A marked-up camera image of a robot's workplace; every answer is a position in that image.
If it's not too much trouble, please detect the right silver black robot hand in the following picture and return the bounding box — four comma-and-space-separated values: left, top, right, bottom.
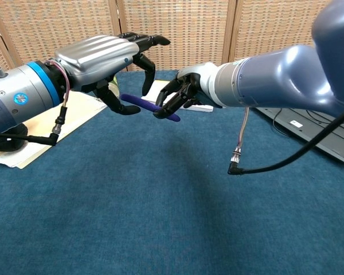
153, 62, 223, 120

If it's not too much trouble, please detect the woven folding screen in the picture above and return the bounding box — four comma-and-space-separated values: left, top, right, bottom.
0, 0, 344, 77

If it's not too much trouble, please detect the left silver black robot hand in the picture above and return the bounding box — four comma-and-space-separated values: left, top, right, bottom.
47, 33, 171, 116

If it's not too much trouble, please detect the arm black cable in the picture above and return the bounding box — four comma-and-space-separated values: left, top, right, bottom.
228, 104, 344, 175
0, 61, 72, 147

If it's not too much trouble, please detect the black white plush toy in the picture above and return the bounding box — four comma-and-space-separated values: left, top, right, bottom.
0, 123, 29, 152

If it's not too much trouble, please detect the black computer keyboard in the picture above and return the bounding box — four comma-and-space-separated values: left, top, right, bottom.
253, 105, 344, 164

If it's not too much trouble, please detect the blue table mat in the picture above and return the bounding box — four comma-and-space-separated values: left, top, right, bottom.
0, 70, 344, 275

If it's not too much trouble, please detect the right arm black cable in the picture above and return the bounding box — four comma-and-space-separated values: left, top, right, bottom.
228, 104, 344, 175

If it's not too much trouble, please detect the white notepad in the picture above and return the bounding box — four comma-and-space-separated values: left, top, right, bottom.
140, 80, 214, 113

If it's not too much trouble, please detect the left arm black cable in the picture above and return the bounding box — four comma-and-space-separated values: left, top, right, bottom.
0, 61, 72, 147

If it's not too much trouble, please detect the green label drink bottle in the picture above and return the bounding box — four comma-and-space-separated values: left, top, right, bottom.
107, 74, 120, 97

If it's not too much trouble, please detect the black keyboard cable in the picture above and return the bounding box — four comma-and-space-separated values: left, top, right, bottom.
272, 108, 333, 135

